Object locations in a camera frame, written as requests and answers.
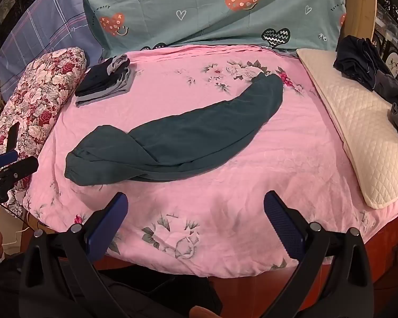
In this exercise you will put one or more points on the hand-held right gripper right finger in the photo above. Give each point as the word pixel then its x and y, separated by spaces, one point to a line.
pixel 285 225

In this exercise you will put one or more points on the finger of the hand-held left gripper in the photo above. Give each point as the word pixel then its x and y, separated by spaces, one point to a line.
pixel 23 169
pixel 5 160

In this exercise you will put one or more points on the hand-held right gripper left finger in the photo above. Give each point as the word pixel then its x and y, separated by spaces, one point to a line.
pixel 106 225

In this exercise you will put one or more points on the dark teal pants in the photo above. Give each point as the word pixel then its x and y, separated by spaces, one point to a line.
pixel 185 135

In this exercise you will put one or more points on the red floral rolled quilt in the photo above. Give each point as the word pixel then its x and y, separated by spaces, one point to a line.
pixel 43 99

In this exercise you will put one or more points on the pink floral blanket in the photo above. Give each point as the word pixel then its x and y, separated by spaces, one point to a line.
pixel 202 212

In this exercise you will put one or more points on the folded dark navy garment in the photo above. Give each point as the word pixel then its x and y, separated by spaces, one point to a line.
pixel 98 81

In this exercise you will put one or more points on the cream quilted pillow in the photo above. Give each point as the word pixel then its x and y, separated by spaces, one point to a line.
pixel 358 122

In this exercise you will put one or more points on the folded grey garment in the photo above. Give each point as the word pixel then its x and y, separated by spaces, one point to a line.
pixel 121 87

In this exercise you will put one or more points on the blue plaid pillow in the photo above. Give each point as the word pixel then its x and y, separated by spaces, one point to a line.
pixel 46 33

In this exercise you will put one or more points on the crumpled dark grey garment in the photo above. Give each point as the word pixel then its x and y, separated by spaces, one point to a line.
pixel 393 92

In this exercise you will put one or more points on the crumpled navy garment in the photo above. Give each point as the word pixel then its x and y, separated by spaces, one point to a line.
pixel 358 59

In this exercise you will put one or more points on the teal heart-print blanket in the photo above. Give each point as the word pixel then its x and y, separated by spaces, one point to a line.
pixel 202 13

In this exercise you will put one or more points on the wooden headboard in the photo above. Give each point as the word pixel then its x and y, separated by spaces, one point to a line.
pixel 360 10

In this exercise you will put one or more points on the red wooden bed frame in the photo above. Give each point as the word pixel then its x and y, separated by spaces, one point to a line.
pixel 389 248

